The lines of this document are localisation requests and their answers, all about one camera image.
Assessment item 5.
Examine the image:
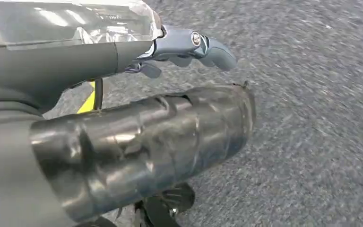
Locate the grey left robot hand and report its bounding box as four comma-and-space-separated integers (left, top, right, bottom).
0, 0, 257, 227

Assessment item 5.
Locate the yellow floor tape square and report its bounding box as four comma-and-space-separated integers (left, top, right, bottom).
76, 81, 96, 114

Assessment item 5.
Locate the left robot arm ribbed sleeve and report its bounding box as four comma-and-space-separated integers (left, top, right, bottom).
0, 84, 43, 128

